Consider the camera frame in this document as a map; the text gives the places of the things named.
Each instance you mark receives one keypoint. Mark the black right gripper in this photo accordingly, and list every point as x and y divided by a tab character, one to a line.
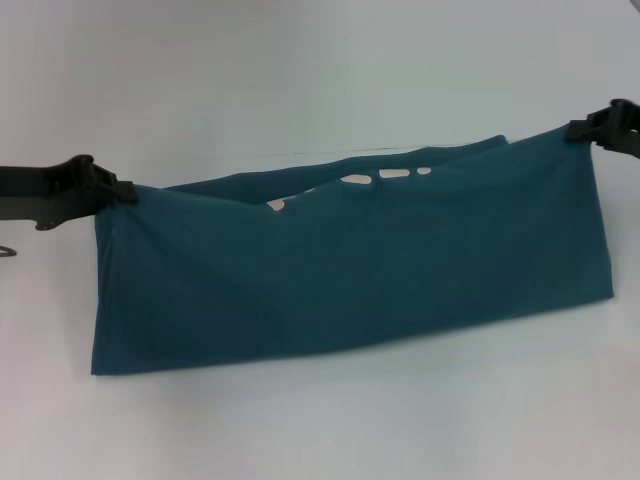
622	130

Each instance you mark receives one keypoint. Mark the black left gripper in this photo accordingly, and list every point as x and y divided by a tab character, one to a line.
45	192

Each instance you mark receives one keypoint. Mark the teal blue t-shirt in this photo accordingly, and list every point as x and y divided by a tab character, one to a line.
350	260

